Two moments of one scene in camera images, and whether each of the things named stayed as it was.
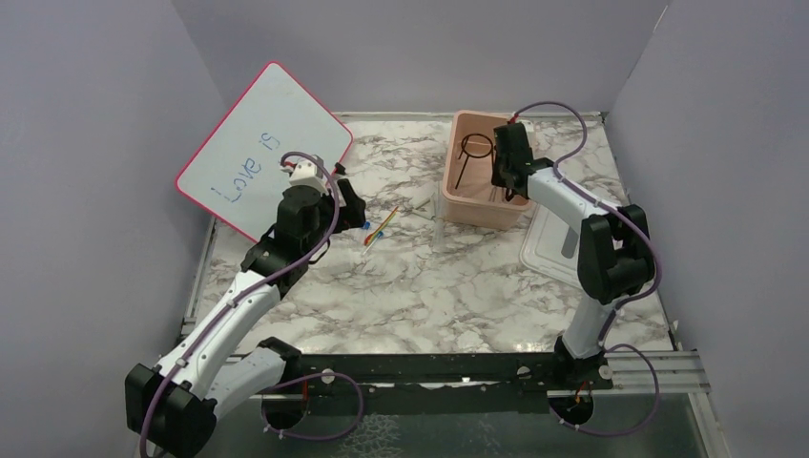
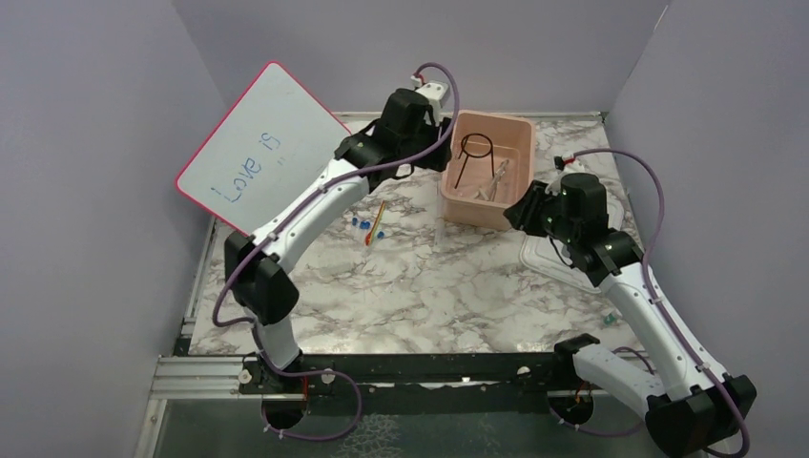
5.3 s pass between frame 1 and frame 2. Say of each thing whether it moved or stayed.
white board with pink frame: stayed
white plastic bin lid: stayed
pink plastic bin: stayed
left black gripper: moved
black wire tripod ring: stayed
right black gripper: moved
